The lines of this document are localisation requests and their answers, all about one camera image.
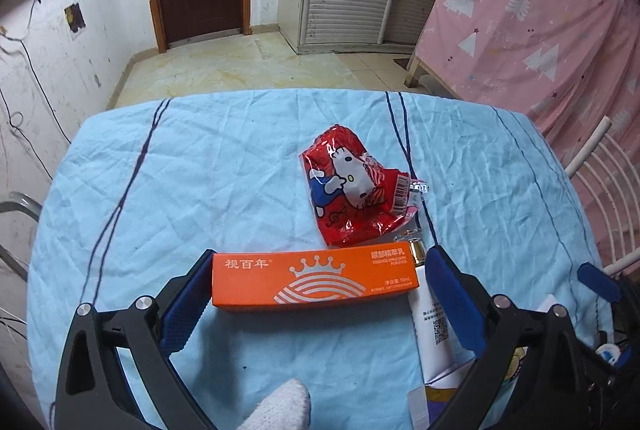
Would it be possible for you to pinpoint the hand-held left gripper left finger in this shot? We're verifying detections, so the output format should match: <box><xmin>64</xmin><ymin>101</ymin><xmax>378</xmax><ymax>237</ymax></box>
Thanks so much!
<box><xmin>55</xmin><ymin>251</ymin><xmax>217</xmax><ymax>430</ymax></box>

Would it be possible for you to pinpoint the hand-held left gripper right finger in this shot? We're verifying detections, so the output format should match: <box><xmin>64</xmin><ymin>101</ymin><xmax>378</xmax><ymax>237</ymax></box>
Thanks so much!
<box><xmin>425</xmin><ymin>246</ymin><xmax>609</xmax><ymax>430</ymax></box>

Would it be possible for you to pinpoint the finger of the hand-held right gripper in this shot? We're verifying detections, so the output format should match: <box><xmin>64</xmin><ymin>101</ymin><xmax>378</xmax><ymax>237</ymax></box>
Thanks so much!
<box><xmin>577</xmin><ymin>262</ymin><xmax>624</xmax><ymax>311</ymax></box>

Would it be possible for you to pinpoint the orange carton box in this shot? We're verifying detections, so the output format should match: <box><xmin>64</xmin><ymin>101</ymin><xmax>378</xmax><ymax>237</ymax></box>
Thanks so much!
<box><xmin>211</xmin><ymin>246</ymin><xmax>421</xmax><ymax>311</ymax></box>

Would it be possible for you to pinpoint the white tube with gold cap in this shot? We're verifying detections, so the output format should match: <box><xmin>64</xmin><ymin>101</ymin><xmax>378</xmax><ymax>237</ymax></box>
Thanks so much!
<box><xmin>407</xmin><ymin>237</ymin><xmax>481</xmax><ymax>383</ymax></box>

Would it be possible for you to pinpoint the white purple carton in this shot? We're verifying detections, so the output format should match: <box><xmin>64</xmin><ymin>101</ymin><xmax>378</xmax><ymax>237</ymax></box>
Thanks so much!
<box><xmin>407</xmin><ymin>360</ymin><xmax>476</xmax><ymax>430</ymax></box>

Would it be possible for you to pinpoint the light blue striped tablecloth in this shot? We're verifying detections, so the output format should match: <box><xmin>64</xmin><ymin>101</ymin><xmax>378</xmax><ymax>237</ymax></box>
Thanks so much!
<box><xmin>25</xmin><ymin>88</ymin><xmax>609</xmax><ymax>430</ymax></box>

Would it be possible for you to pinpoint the red cartoon plastic packet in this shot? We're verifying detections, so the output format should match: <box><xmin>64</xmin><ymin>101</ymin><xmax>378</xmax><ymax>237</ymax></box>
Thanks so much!
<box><xmin>299</xmin><ymin>124</ymin><xmax>431</xmax><ymax>248</ymax></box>

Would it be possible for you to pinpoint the pink tree print curtain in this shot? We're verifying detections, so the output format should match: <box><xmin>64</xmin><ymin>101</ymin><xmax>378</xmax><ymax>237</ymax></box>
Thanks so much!
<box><xmin>415</xmin><ymin>0</ymin><xmax>640</xmax><ymax>261</ymax></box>

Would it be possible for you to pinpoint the grey metal frame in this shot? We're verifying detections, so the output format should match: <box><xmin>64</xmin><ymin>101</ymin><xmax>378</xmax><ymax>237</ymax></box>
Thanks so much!
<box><xmin>0</xmin><ymin>191</ymin><xmax>43</xmax><ymax>283</ymax></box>

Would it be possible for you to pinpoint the black wall cable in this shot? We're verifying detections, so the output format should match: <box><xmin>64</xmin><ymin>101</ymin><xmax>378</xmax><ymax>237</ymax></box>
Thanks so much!
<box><xmin>0</xmin><ymin>0</ymin><xmax>76</xmax><ymax>181</ymax></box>

